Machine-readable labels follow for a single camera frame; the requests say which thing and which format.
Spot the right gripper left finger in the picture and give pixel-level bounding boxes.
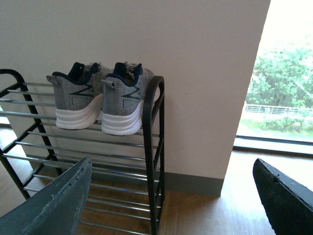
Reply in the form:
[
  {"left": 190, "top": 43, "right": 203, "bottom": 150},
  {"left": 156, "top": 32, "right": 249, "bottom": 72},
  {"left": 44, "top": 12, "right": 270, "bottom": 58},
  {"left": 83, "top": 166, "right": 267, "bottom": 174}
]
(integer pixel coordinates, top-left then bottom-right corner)
[{"left": 0, "top": 157, "right": 92, "bottom": 235}]

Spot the black metal shoe rack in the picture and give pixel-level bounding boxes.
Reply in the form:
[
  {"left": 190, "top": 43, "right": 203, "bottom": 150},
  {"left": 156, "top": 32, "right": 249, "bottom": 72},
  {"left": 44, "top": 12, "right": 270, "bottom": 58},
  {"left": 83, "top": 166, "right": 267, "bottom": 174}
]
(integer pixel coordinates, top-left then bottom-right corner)
[{"left": 0, "top": 69, "right": 165, "bottom": 235}]

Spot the grey sneaker navy collar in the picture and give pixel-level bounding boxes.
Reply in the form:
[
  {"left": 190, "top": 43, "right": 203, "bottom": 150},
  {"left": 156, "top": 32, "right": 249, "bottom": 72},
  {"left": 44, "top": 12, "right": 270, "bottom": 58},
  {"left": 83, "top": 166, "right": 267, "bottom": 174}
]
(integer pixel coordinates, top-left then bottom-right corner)
[{"left": 101, "top": 62, "right": 154, "bottom": 136}]

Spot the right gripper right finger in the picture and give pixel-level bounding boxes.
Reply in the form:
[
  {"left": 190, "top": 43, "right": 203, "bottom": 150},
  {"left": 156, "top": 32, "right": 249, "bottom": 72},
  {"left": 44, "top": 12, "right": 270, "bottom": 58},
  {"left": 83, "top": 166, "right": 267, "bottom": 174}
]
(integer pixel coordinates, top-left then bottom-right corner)
[{"left": 252, "top": 159, "right": 313, "bottom": 235}]

